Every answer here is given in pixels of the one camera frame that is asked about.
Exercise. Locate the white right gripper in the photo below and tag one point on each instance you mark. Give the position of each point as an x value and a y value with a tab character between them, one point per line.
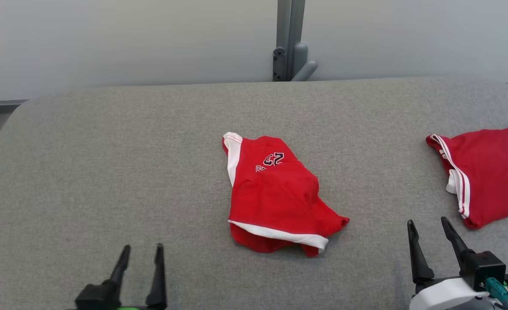
443	297

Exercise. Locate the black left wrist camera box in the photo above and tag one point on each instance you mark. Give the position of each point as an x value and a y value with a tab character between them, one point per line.
96	297

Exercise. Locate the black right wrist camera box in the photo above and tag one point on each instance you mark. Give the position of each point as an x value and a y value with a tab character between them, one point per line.
484	269

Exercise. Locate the red shorts white side stripe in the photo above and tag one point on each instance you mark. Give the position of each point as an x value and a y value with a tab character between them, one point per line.
275	198

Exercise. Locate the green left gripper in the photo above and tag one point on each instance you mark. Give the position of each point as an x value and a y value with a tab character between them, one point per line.
137	308

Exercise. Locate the red basketball jersey white trim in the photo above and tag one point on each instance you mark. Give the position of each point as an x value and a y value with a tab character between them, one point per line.
490	172

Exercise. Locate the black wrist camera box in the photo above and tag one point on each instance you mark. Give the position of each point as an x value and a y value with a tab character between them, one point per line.
484	269
96	297

